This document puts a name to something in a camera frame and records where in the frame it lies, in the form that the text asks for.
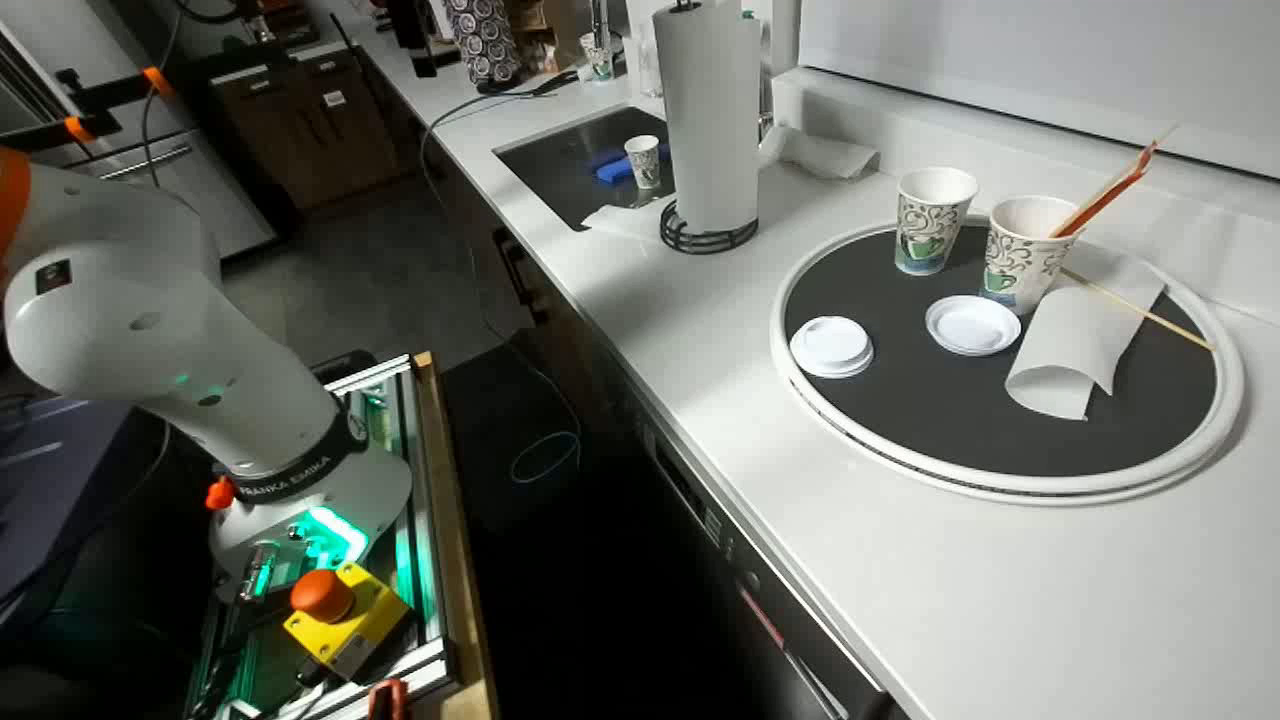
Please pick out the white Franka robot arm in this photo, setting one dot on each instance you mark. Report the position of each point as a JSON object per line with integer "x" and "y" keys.
{"x": 120, "y": 306}

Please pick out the round black tray white rim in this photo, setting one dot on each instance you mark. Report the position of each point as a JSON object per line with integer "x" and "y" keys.
{"x": 934, "y": 412}

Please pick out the orange stick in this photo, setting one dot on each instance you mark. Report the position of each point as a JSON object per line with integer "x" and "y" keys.
{"x": 1104, "y": 195}

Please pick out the paper towel roll on holder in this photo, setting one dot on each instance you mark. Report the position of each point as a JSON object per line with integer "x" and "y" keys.
{"x": 694, "y": 243}

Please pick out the dark under-counter cabinet front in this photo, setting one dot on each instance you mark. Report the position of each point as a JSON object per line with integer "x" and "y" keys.
{"x": 694, "y": 534}

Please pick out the white plastic cup lid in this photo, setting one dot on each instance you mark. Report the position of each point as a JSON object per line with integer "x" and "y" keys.
{"x": 972, "y": 327}
{"x": 829, "y": 345}

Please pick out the blue sponge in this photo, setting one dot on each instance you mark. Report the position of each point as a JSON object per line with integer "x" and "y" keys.
{"x": 612, "y": 171}

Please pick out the small patterned paper cup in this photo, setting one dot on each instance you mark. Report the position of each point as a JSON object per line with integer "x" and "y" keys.
{"x": 646, "y": 167}

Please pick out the stainless steel sink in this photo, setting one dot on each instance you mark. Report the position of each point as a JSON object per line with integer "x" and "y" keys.
{"x": 563, "y": 167}

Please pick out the white paper towel roll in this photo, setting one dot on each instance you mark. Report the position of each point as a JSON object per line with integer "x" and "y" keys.
{"x": 708, "y": 122}

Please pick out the black white patterned container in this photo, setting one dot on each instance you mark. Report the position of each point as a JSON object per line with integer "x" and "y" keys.
{"x": 481, "y": 40}

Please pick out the yellow emergency stop button box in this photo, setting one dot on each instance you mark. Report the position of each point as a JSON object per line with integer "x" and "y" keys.
{"x": 340, "y": 634}

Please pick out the brown wooden cabinet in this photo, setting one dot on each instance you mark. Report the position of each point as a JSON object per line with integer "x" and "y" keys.
{"x": 307, "y": 125}

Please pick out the tipped white cup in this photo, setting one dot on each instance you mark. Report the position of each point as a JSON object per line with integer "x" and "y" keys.
{"x": 1073, "y": 354}

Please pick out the thin wooden skewer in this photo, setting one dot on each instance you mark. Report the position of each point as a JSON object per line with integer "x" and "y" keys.
{"x": 1173, "y": 331}

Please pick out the black stand with orange knobs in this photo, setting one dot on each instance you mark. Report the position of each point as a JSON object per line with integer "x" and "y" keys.
{"x": 115, "y": 105}

